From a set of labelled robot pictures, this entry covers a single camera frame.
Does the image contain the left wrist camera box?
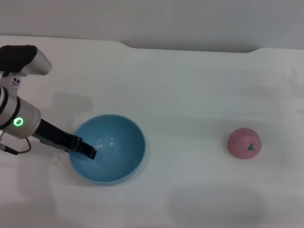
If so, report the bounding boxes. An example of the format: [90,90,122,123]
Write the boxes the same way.
[0,44,52,97]

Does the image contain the left arm connector cable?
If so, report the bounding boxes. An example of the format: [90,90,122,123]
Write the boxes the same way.
[0,137,32,155]

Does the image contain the blue bowl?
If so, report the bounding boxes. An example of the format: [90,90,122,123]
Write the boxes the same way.
[68,114,146,186]

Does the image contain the pink toy peach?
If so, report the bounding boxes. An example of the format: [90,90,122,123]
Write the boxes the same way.
[227,127,263,160]

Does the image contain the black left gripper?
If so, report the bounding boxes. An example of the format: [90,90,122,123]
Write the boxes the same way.
[31,118,98,160]

